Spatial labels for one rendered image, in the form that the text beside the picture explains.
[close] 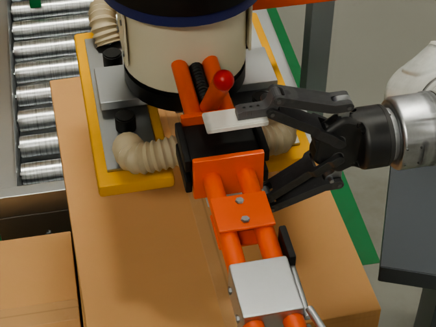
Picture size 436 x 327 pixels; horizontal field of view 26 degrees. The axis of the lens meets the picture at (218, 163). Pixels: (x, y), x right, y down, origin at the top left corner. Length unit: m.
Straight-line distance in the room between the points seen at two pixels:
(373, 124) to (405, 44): 2.29
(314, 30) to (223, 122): 1.49
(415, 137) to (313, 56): 1.48
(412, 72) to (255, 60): 0.23
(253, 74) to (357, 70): 1.91
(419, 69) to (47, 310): 0.90
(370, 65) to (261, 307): 2.38
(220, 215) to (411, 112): 0.26
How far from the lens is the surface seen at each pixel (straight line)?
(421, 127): 1.11
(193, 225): 1.41
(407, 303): 2.55
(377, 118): 1.11
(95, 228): 1.42
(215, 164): 1.05
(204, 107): 1.12
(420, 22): 3.50
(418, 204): 1.74
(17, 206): 1.98
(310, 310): 0.93
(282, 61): 2.27
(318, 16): 2.50
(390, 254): 1.65
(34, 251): 1.94
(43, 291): 1.87
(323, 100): 1.07
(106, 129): 1.30
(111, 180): 1.23
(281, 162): 1.25
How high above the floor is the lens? 1.99
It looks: 44 degrees down
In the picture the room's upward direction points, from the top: straight up
